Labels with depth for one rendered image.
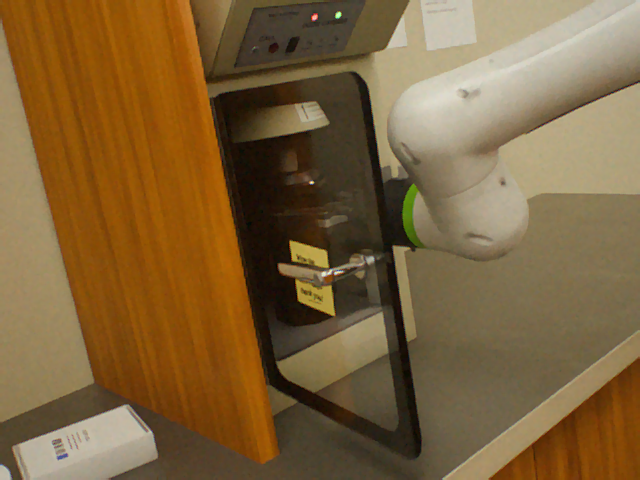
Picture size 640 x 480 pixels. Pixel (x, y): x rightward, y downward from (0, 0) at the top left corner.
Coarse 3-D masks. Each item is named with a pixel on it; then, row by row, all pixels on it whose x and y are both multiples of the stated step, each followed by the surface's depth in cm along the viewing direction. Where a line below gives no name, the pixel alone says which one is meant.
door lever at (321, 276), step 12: (288, 264) 75; (300, 264) 74; (348, 264) 71; (360, 264) 72; (288, 276) 75; (300, 276) 73; (312, 276) 71; (324, 276) 69; (336, 276) 70; (360, 276) 72
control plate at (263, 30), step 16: (352, 0) 94; (256, 16) 85; (272, 16) 87; (288, 16) 89; (304, 16) 91; (320, 16) 93; (352, 16) 97; (256, 32) 87; (272, 32) 89; (288, 32) 91; (304, 32) 93; (320, 32) 95; (336, 32) 97; (304, 48) 96; (320, 48) 98; (336, 48) 100; (240, 64) 90
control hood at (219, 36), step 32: (192, 0) 87; (224, 0) 82; (256, 0) 83; (288, 0) 87; (320, 0) 90; (384, 0) 99; (224, 32) 84; (352, 32) 100; (384, 32) 105; (224, 64) 88; (256, 64) 92; (288, 64) 97
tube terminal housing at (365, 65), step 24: (264, 72) 97; (288, 72) 100; (312, 72) 102; (336, 72) 105; (360, 72) 109; (384, 120) 113; (384, 144) 113; (408, 288) 119; (408, 312) 119; (408, 336) 119
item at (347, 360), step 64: (256, 128) 83; (320, 128) 72; (256, 192) 87; (320, 192) 75; (256, 256) 92; (384, 256) 69; (320, 320) 82; (384, 320) 71; (320, 384) 86; (384, 384) 75
